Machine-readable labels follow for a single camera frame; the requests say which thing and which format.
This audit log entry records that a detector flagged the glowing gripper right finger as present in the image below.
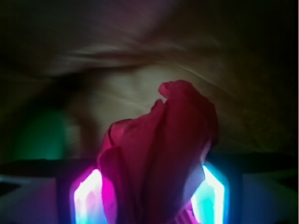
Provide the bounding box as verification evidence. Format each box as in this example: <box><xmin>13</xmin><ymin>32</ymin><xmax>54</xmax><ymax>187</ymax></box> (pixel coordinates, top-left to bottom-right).
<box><xmin>191</xmin><ymin>153</ymin><xmax>299</xmax><ymax>224</ymax></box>

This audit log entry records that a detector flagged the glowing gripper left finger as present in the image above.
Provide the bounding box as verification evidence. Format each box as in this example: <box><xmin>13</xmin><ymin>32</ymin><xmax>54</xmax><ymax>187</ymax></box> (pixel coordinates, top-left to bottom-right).
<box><xmin>0</xmin><ymin>159</ymin><xmax>105</xmax><ymax>224</ymax></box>

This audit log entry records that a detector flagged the red paper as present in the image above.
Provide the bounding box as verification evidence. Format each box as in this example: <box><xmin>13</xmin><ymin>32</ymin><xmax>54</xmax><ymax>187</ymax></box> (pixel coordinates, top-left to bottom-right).
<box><xmin>98</xmin><ymin>80</ymin><xmax>219</xmax><ymax>224</ymax></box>

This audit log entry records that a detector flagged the green rectangular block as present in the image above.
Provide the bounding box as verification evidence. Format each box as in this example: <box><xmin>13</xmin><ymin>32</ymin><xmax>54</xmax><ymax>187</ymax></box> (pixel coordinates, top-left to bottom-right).
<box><xmin>12</xmin><ymin>109</ymin><xmax>80</xmax><ymax>160</ymax></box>

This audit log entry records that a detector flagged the brown paper bag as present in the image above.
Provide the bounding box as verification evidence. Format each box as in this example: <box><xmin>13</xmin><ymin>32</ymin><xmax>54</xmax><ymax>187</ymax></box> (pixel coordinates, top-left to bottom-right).
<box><xmin>0</xmin><ymin>0</ymin><xmax>299</xmax><ymax>163</ymax></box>

